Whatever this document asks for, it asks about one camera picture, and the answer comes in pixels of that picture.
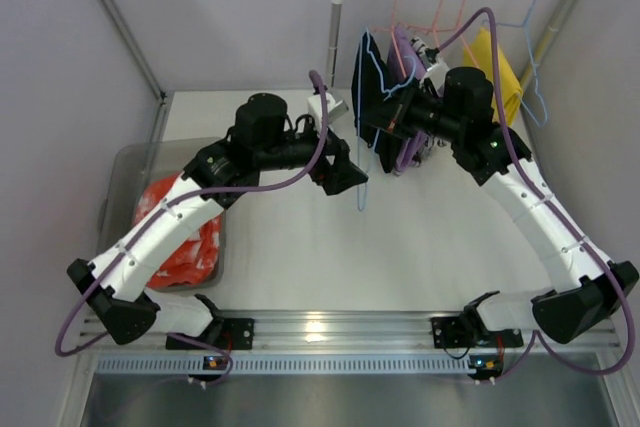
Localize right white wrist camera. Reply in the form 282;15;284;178
422;49;449;84

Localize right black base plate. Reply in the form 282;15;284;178
430;314;524;349

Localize slotted grey cable duct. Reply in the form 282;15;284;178
95;353;479;375

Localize black white patterned trousers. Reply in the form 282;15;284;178
410;36;448;164

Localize empty light blue hanger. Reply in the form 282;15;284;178
482;0;548;127

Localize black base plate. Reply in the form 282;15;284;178
165;317;255;351
430;314;524;349

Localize purple trousers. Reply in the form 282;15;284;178
387;25;447;175

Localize aluminium mounting rail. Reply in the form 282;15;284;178
71;310;622;354

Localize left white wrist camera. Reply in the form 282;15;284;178
307;91;349;132

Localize pink hanger with yellow trousers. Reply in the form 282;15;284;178
455;0;481;66

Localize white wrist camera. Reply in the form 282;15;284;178
307;91;349;132
422;49;449;84

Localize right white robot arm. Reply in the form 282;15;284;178
351;67;639;344

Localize translucent grey plastic bin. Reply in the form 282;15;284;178
97;137;226;292

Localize pink hanger with patterned trousers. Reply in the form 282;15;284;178
406;0;461;48

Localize orange white patterned trousers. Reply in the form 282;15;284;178
133;174;223;291

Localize yellow trousers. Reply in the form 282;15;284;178
462;27;523;126

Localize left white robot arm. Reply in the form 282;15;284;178
67;90;368;349

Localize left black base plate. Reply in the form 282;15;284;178
165;317;255;351

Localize light blue wire hanger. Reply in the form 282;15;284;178
352;29;419;212

